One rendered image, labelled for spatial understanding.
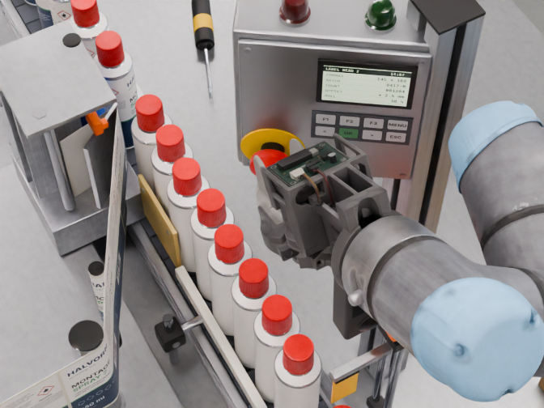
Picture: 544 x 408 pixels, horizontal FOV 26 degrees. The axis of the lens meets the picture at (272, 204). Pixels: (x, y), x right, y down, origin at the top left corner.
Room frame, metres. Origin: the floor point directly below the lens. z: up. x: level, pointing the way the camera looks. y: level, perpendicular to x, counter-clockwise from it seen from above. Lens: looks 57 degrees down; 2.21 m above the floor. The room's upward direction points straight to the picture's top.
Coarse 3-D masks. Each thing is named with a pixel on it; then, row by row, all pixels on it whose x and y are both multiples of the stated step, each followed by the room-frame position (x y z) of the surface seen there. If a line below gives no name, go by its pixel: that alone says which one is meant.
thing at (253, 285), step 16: (240, 272) 0.63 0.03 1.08; (256, 272) 0.63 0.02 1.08; (240, 288) 0.62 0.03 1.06; (256, 288) 0.62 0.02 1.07; (272, 288) 0.63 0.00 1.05; (240, 304) 0.61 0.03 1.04; (256, 304) 0.61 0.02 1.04; (240, 320) 0.61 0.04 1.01; (240, 336) 0.61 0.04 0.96; (240, 352) 0.61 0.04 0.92
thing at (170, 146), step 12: (156, 132) 0.82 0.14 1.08; (168, 132) 0.82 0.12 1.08; (180, 132) 0.82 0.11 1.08; (156, 144) 0.81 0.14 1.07; (168, 144) 0.80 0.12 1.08; (180, 144) 0.80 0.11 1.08; (156, 156) 0.81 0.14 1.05; (168, 156) 0.80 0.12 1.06; (180, 156) 0.80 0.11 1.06; (192, 156) 0.81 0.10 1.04; (156, 168) 0.80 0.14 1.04; (168, 168) 0.79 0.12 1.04; (156, 180) 0.80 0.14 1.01; (168, 180) 0.79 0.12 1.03; (156, 192) 0.80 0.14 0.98; (168, 216) 0.79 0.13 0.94
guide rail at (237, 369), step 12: (180, 276) 0.72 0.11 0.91; (192, 288) 0.70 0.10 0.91; (192, 300) 0.69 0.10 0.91; (204, 312) 0.67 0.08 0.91; (204, 324) 0.66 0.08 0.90; (216, 324) 0.65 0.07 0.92; (216, 336) 0.64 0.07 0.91; (228, 348) 0.62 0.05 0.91; (228, 360) 0.60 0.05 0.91; (240, 372) 0.59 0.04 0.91; (240, 384) 0.58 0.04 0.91; (252, 384) 0.57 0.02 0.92; (252, 396) 0.56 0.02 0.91
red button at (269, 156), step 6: (264, 144) 0.62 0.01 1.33; (270, 144) 0.62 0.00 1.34; (276, 144) 0.62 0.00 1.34; (264, 150) 0.61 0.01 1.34; (270, 150) 0.61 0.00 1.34; (276, 150) 0.61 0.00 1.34; (282, 150) 0.62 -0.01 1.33; (252, 156) 0.61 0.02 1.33; (258, 156) 0.60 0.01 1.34; (264, 156) 0.60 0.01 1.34; (270, 156) 0.60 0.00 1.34; (276, 156) 0.60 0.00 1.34; (282, 156) 0.60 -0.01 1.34; (252, 162) 0.60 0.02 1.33; (264, 162) 0.60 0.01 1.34; (270, 162) 0.60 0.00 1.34; (252, 168) 0.60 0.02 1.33
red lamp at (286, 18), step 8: (288, 0) 0.65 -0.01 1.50; (296, 0) 0.65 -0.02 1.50; (304, 0) 0.65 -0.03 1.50; (280, 8) 0.65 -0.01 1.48; (288, 8) 0.64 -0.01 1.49; (296, 8) 0.64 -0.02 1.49; (304, 8) 0.64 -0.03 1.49; (280, 16) 0.65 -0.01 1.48; (288, 16) 0.64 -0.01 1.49; (296, 16) 0.64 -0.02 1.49; (304, 16) 0.64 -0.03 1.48; (288, 24) 0.64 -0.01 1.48; (296, 24) 0.64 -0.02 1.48; (304, 24) 0.64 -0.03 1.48
